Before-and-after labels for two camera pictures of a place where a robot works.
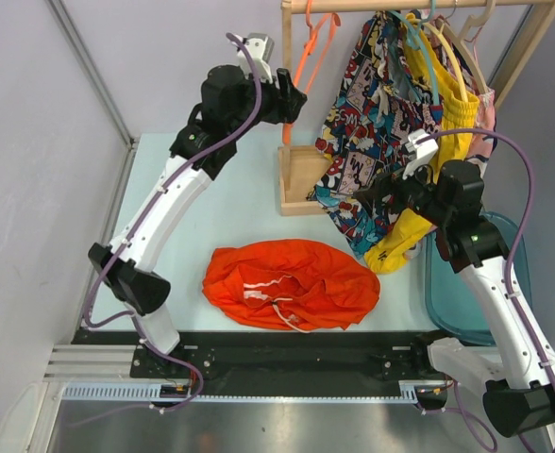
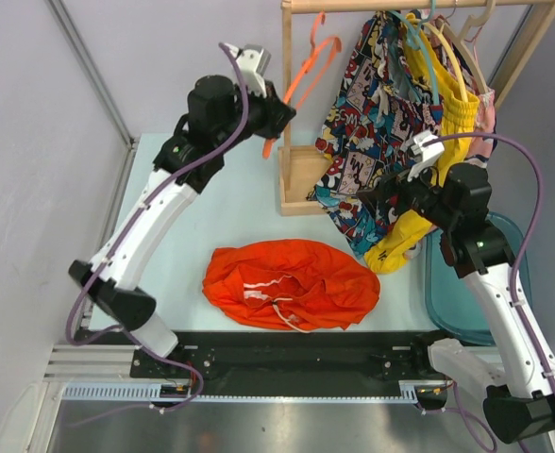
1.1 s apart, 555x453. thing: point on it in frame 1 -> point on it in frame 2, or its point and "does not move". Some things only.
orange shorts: [290, 284] does not move
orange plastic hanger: [310, 41] -> [269, 143]
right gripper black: [388, 184] does not move
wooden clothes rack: [296, 163] does not move
